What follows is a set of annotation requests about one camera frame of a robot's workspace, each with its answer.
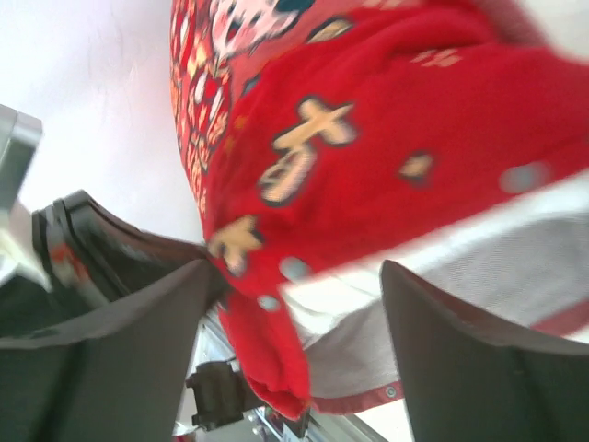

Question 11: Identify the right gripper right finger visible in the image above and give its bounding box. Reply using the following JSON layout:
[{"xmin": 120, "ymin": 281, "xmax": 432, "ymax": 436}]
[{"xmin": 381, "ymin": 261, "xmax": 588, "ymax": 442}]

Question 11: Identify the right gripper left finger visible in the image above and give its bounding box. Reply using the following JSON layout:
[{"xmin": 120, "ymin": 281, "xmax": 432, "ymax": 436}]
[{"xmin": 1, "ymin": 261, "xmax": 211, "ymax": 442}]

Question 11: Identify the white pillow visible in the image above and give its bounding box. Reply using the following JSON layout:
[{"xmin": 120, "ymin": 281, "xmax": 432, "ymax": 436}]
[{"xmin": 280, "ymin": 173, "xmax": 588, "ymax": 408}]

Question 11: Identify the red printed pillowcase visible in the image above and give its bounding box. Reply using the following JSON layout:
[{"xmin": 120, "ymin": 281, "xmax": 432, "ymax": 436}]
[{"xmin": 169, "ymin": 1, "xmax": 588, "ymax": 419}]

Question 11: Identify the left aluminium corner post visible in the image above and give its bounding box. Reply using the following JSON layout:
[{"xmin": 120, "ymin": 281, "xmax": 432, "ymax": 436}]
[{"xmin": 0, "ymin": 105, "xmax": 43, "ymax": 212}]

